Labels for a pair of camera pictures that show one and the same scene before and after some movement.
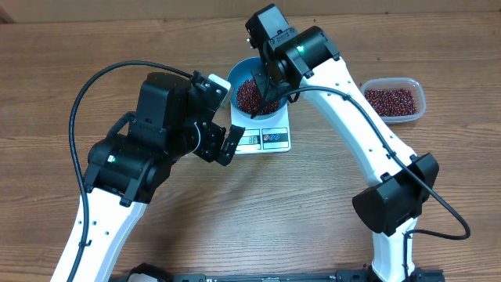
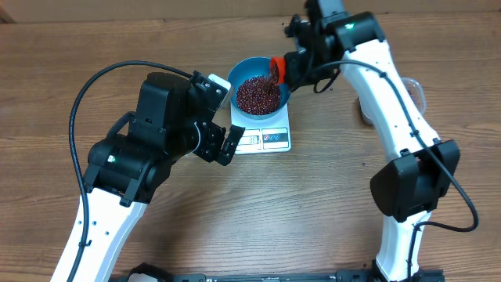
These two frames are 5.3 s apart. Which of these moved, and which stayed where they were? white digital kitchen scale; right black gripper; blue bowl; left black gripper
Moved: right black gripper
Stayed: blue bowl; white digital kitchen scale; left black gripper
